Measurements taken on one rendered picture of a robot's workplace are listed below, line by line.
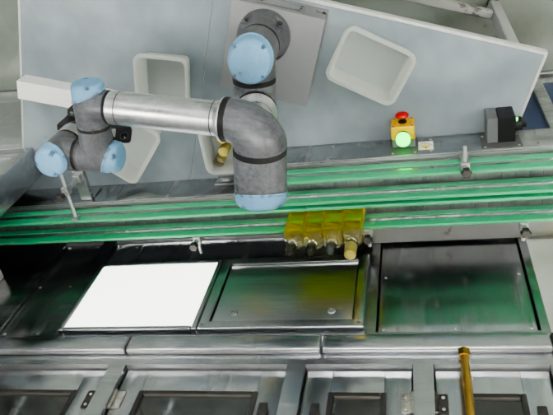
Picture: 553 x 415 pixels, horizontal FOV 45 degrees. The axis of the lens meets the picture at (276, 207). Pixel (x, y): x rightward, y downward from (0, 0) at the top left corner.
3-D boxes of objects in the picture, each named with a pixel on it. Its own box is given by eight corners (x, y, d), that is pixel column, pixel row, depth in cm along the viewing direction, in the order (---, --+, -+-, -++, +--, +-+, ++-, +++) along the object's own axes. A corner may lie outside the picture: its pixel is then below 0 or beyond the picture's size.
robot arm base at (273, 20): (239, 5, 186) (231, 15, 178) (292, 11, 185) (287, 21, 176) (237, 58, 194) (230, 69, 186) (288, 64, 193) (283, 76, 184)
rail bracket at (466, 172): (456, 157, 196) (459, 179, 185) (455, 134, 193) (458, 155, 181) (470, 156, 195) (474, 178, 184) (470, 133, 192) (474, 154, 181)
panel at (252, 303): (104, 270, 227) (59, 338, 198) (101, 263, 226) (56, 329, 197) (370, 261, 207) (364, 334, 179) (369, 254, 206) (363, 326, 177)
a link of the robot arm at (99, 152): (110, 136, 148) (63, 132, 149) (118, 180, 153) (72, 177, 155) (123, 121, 154) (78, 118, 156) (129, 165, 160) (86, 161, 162)
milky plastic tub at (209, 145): (213, 164, 225) (206, 175, 218) (199, 101, 214) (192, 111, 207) (263, 160, 221) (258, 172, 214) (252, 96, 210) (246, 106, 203)
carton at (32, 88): (25, 74, 220) (16, 81, 215) (95, 87, 218) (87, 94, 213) (26, 91, 223) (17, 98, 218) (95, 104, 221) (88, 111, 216)
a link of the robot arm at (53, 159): (69, 180, 154) (34, 178, 155) (88, 159, 163) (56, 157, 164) (63, 150, 150) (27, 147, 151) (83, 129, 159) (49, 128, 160)
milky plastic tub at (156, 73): (146, 111, 221) (137, 121, 214) (141, 44, 210) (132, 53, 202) (197, 116, 219) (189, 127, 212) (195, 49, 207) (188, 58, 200)
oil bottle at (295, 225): (294, 215, 215) (284, 252, 197) (291, 199, 212) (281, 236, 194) (311, 214, 214) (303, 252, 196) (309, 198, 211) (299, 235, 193)
